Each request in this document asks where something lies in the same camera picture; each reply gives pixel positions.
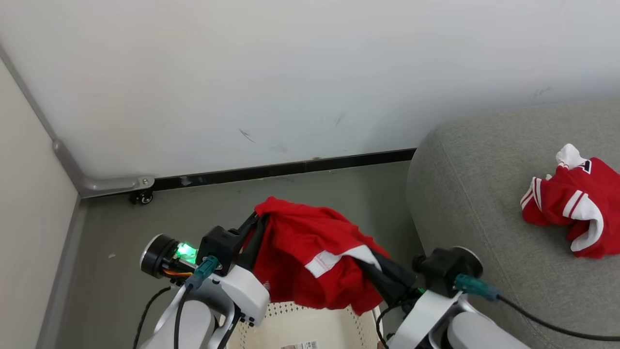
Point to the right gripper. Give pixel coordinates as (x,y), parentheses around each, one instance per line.
(426,320)

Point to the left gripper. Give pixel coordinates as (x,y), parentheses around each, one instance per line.
(242,291)

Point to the red garment with white hem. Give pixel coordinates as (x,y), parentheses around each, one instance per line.
(305,242)

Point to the red garment with white stripes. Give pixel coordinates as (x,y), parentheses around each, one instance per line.
(571,203)

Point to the pink plastic laundry basket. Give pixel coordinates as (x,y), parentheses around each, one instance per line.
(300,325)

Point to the black baseboard strip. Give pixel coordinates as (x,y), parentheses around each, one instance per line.
(290,168)

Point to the white barcode label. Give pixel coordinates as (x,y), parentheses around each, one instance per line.
(300,345)

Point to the small black caster wheel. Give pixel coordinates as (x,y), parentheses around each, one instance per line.
(143,197)

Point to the grey fabric sofa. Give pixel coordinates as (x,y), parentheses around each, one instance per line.
(484,194)

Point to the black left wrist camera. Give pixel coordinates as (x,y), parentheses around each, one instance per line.
(219,247)

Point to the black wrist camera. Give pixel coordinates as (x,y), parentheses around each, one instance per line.
(445,269)
(219,247)

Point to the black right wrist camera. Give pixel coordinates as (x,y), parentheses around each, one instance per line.
(445,269)

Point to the grey metal panel frame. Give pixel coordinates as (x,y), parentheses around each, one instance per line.
(97,185)

